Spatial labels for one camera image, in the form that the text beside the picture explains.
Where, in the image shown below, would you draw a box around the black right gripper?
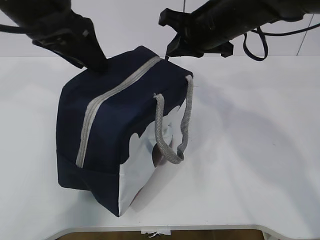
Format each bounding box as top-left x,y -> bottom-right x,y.
158,7 -> 234,58

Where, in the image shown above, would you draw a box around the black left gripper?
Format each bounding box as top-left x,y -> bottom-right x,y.
23,7 -> 108,73

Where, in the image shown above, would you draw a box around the navy blue lunch bag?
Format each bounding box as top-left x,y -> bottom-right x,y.
56,46 -> 194,217

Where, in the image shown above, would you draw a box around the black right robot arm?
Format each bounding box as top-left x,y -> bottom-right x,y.
158,0 -> 320,61

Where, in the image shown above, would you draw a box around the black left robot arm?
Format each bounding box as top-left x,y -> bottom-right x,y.
0,0 -> 108,73

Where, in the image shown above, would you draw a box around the white tape label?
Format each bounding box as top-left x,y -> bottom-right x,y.
140,227 -> 172,238

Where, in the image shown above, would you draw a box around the black cable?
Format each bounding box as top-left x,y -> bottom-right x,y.
242,14 -> 320,62

